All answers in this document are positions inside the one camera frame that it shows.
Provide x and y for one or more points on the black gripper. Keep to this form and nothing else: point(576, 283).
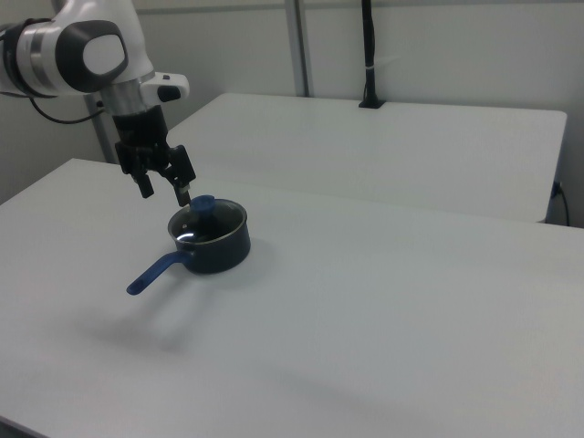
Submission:
point(139, 128)

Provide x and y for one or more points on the glass lid with blue knob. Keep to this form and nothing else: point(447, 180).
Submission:
point(203, 207)

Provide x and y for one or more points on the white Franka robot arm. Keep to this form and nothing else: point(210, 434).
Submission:
point(100, 27)

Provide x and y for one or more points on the white side table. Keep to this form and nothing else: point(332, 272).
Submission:
point(365, 150)

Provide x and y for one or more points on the black pole with base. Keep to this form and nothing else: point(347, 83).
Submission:
point(368, 45)

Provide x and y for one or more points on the grey vertical wall post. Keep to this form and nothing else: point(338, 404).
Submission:
point(299, 45)

